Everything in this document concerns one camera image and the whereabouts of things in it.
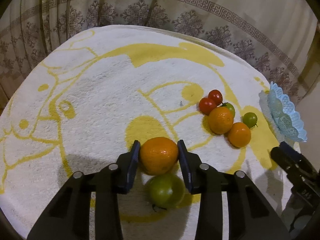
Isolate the large orange tangerine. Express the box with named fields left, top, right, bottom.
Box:
left=139, top=137, right=178, bottom=176

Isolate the small green tomato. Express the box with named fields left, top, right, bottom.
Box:
left=242, top=112, right=258, bottom=128

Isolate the large green tomato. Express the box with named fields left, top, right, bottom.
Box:
left=146, top=173, right=185, bottom=209

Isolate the orange tangerine middle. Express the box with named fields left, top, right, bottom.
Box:
left=208, top=107, right=234, bottom=134

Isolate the orange tangerine right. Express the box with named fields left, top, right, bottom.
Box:
left=227, top=122, right=251, bottom=148

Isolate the red cherry tomato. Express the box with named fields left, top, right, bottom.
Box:
left=199, top=98, right=217, bottom=115
left=208, top=89, right=223, bottom=106

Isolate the green tomato behind tangerine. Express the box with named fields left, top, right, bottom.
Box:
left=221, top=102, right=235, bottom=117

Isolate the white yellow patterned towel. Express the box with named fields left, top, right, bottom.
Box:
left=1, top=25, right=292, bottom=237

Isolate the light blue lattice basket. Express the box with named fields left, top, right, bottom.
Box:
left=259, top=82, right=308, bottom=145

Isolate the beige patterned curtain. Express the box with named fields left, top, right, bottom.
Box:
left=1, top=0, right=319, bottom=107

